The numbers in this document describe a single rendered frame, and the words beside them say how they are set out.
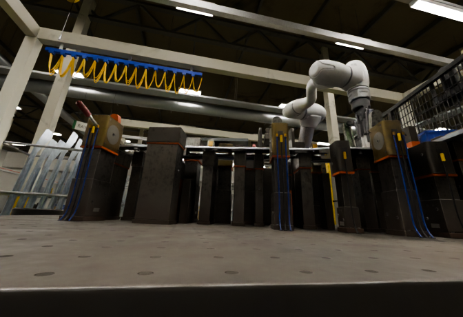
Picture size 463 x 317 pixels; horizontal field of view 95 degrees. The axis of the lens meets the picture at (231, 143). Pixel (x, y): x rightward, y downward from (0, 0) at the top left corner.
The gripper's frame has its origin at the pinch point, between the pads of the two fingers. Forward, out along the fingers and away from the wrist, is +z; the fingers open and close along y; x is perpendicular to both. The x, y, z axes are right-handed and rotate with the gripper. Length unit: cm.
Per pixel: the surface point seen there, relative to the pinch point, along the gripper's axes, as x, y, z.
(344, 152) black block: -20.0, 21.3, 10.7
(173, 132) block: -78, 21, 4
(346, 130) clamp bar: -0.2, -15.6, -12.6
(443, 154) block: 7.7, 24.3, 11.6
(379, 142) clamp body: -8.4, 21.7, 7.1
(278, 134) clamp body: -41.3, 22.7, 5.2
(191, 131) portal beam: -235, -556, -231
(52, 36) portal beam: -367, -159, -233
